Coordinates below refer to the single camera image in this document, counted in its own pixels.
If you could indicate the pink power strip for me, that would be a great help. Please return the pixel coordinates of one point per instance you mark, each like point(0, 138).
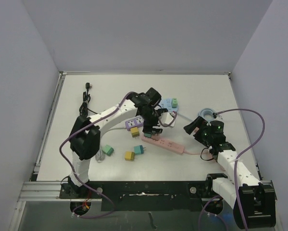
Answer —
point(165, 144)

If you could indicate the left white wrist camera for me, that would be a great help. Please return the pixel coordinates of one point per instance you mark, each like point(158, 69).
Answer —
point(168, 119)

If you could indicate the green charger plug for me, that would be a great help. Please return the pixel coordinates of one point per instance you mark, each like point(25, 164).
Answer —
point(108, 150)
point(174, 103)

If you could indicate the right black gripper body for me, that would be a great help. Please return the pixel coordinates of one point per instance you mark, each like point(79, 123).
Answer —
point(195, 127)

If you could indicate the purple power strip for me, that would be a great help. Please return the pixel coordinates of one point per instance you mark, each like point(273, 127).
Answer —
point(135, 122)

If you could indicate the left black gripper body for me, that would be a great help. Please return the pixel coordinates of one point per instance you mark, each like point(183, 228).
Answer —
point(151, 117)

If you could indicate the aluminium frame rail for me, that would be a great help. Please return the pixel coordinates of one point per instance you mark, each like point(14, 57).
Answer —
point(45, 211)

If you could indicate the teal charger plug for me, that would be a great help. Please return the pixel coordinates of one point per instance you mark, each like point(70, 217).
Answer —
point(139, 149)
point(147, 135)

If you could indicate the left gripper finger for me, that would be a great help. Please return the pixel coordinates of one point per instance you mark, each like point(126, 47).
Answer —
point(156, 131)
point(147, 129)

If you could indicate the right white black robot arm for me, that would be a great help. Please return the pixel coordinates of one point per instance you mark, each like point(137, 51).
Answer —
point(252, 201)

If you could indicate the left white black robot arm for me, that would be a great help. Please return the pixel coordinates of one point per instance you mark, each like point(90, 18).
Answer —
point(87, 131)

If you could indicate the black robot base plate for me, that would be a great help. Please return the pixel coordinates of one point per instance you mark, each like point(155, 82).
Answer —
point(142, 195)

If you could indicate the blue round power socket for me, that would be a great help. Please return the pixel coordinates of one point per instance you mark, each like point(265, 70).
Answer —
point(166, 103)

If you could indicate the yellow charger plug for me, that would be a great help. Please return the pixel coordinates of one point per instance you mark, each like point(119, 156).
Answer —
point(129, 156)
point(134, 132)

